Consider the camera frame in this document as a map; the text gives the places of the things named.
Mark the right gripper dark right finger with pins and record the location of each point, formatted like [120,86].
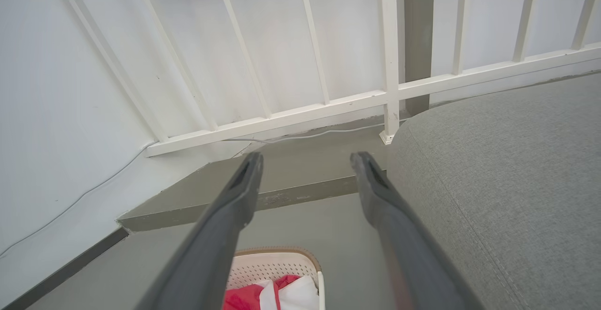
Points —
[404,244]

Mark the black baseboard strip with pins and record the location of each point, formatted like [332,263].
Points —
[70,267]

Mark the white metal railing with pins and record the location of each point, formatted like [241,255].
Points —
[281,120]

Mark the white perforated laundry basket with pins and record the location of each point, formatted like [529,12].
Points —
[272,265]

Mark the grey fabric sofa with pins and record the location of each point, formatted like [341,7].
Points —
[516,183]

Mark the white garment with red stripes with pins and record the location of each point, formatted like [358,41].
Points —
[300,296]

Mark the red garment with white trim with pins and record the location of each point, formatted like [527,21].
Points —
[239,299]

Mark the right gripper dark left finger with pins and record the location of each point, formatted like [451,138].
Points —
[220,244]

